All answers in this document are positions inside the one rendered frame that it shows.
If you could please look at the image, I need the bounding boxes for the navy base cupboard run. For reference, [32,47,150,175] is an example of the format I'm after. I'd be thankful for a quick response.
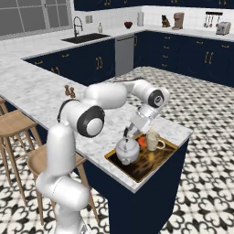
[133,29,234,89]

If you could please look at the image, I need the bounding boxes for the navy wall cabinets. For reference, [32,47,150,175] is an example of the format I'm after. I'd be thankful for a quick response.
[73,0,234,13]

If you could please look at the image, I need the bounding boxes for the orange round fruit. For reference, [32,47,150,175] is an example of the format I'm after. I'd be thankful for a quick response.
[137,136,148,148]

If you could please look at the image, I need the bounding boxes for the black spring tap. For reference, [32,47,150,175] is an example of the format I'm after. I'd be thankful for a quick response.
[72,16,84,38]

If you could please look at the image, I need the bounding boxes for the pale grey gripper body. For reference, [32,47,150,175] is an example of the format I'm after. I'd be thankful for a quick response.
[129,112,154,135]

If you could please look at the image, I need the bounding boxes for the silver toaster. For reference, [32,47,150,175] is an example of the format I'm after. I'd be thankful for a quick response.
[215,21,232,37]

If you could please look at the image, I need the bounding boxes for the wooden bar stool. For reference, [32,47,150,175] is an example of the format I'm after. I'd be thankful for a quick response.
[0,109,43,206]
[27,143,101,227]
[0,96,10,117]

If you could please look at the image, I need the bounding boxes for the cream mug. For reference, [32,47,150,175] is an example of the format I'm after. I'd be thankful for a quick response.
[145,131,166,153]

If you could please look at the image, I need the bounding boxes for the black sink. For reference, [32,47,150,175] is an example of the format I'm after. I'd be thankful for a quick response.
[60,32,112,45]

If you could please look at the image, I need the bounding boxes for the brown coffee machine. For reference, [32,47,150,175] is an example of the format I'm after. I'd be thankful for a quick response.
[171,12,186,31]

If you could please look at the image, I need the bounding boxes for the grey framed window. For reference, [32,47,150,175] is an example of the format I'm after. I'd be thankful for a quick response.
[0,0,74,41]

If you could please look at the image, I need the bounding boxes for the navy island cabinet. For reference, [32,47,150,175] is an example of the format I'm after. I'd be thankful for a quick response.
[4,101,190,234]

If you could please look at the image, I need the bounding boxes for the white round kettle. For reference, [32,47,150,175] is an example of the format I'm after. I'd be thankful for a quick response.
[114,136,141,166]

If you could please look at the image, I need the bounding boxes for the white paper towel roll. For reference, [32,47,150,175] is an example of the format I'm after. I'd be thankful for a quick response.
[136,11,144,27]

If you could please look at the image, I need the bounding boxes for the grey dishwasher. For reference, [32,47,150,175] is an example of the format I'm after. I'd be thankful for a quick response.
[114,34,135,78]

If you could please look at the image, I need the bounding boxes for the navy sink cupboard run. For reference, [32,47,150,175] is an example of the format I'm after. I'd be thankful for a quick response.
[25,38,116,87]

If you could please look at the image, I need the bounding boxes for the brown dog figurine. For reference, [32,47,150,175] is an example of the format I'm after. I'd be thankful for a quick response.
[161,15,172,28]

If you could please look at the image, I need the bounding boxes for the dark gold-rimmed tray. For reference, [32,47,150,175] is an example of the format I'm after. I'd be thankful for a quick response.
[104,133,179,184]

